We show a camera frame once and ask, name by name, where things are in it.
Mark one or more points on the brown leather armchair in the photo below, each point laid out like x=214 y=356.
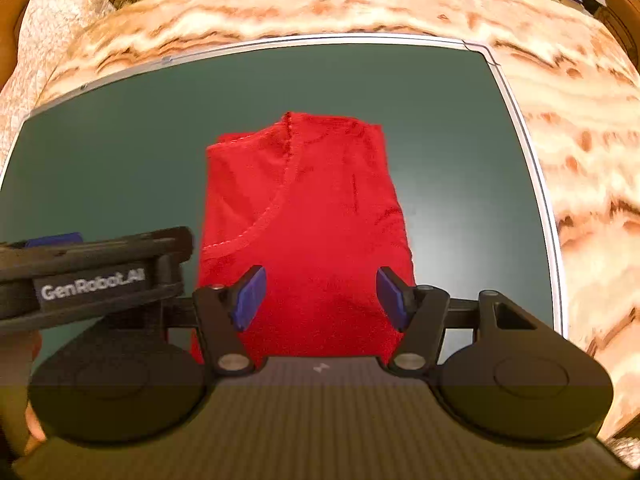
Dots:
x=625 y=20

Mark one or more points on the person's left hand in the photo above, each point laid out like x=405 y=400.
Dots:
x=15 y=360

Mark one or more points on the red long-sleeve shirt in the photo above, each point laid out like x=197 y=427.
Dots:
x=310 y=200

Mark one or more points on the white lace sofa cover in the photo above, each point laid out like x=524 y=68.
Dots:
x=55 y=25

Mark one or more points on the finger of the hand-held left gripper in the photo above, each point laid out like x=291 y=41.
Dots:
x=55 y=240

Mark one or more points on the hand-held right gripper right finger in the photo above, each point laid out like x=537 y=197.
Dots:
x=392 y=297

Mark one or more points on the green board with silver frame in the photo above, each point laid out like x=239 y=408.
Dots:
x=125 y=135

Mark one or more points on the brown leather sofa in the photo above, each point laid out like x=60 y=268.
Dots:
x=12 y=15

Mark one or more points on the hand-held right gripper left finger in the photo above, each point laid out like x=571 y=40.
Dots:
x=247 y=300

